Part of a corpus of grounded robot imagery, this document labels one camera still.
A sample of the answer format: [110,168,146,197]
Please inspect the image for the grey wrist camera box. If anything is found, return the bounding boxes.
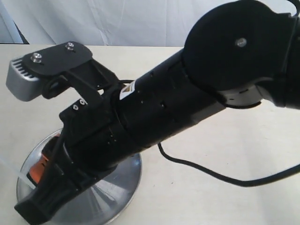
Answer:
[6,58,45,102]

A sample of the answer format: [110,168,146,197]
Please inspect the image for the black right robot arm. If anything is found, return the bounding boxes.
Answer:
[6,0,300,225]

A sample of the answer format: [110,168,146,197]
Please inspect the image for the round steel plate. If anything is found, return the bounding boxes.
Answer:
[15,128,143,225]

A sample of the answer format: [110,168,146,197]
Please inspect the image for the light blue backdrop cloth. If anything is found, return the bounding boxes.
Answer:
[0,0,300,47]

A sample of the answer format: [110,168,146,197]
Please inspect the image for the clear glowing plastic tube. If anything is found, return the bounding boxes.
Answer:
[0,156,35,189]

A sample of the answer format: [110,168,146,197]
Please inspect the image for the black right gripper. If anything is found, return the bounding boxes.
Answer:
[15,98,131,223]

